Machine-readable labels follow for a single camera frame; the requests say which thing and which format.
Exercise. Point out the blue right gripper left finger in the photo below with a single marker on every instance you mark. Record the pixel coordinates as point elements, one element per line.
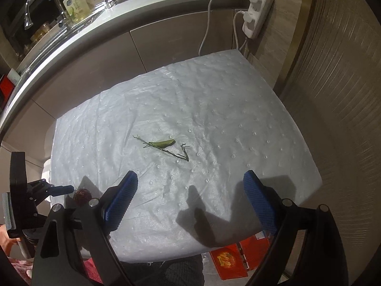
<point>117,201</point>

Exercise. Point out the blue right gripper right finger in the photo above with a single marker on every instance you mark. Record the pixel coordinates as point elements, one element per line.
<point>256,193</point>

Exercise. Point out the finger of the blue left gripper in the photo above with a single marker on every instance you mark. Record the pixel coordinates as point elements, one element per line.
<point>60,190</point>

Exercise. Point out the dark red lychee fruit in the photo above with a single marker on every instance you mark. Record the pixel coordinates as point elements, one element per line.
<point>82,197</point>

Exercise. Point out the red black kitchen appliance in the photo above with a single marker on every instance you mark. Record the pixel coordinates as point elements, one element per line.
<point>7,87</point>

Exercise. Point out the chrome kitchen faucet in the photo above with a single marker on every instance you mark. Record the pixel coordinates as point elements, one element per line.
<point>45,9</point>

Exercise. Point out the person's left hand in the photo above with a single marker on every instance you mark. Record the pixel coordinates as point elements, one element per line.
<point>6,242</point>

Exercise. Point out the white round stool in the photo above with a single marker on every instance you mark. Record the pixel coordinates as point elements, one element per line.
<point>46,174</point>

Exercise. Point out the red paper packet on floor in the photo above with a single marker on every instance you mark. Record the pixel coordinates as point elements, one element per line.
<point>237,260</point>

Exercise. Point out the green leafy twig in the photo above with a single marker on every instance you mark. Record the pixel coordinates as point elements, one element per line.
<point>164,145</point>

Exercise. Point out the green dish soap bottle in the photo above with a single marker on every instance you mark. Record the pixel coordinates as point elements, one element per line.
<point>78,10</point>

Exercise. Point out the white power strip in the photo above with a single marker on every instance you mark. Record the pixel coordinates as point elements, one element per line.
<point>255,16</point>

